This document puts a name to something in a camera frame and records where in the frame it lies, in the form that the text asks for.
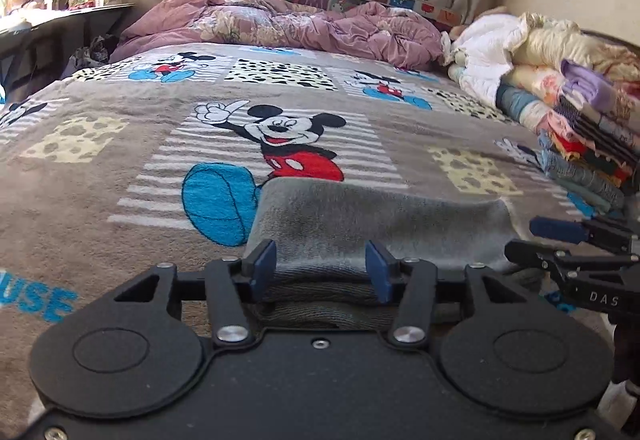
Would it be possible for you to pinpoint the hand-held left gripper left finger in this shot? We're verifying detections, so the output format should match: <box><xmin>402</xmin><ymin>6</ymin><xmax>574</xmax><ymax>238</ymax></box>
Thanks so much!
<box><xmin>112</xmin><ymin>239</ymin><xmax>278</xmax><ymax>347</ymax></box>

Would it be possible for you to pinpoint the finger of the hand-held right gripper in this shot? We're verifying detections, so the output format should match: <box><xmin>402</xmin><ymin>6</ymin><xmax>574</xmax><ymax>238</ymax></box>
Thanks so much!
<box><xmin>528</xmin><ymin>215</ymin><xmax>640</xmax><ymax>255</ymax></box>
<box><xmin>503</xmin><ymin>239</ymin><xmax>640</xmax><ymax>282</ymax></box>

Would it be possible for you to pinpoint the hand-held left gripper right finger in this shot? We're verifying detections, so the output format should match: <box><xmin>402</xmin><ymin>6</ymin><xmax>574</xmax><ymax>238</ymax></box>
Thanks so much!
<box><xmin>364</xmin><ymin>239</ymin><xmax>527</xmax><ymax>347</ymax></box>

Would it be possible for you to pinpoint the grey knit garment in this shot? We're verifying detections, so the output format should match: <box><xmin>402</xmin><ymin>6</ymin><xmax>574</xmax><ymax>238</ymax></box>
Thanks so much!
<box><xmin>242</xmin><ymin>177</ymin><xmax>522</xmax><ymax>332</ymax></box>

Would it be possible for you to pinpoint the stack of folded clothes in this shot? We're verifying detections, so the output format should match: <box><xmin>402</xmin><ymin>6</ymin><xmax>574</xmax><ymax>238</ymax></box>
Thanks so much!
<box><xmin>494</xmin><ymin>11</ymin><xmax>640</xmax><ymax>217</ymax></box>

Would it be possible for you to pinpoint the dark clothes heap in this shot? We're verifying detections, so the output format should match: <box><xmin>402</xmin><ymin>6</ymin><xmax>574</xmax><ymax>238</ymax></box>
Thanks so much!
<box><xmin>61</xmin><ymin>34</ymin><xmax>117</xmax><ymax>79</ymax></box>

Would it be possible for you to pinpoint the white padded jacket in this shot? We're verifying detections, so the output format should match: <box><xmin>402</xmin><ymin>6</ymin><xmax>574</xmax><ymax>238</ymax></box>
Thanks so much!
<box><xmin>446</xmin><ymin>13</ymin><xmax>532</xmax><ymax>107</ymax></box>

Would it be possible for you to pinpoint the cartoon mouse printed blanket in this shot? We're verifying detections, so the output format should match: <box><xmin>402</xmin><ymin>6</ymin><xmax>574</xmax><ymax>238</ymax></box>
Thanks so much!
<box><xmin>0</xmin><ymin>41</ymin><xmax>623</xmax><ymax>423</ymax></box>

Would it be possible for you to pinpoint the pink crumpled quilt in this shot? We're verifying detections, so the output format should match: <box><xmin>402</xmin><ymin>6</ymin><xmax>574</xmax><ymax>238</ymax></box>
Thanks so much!
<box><xmin>109</xmin><ymin>0</ymin><xmax>449</xmax><ymax>69</ymax></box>

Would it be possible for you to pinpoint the black desk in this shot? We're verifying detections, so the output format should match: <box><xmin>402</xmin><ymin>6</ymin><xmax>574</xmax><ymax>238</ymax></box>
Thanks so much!
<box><xmin>0</xmin><ymin>2</ymin><xmax>137</xmax><ymax>92</ymax></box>

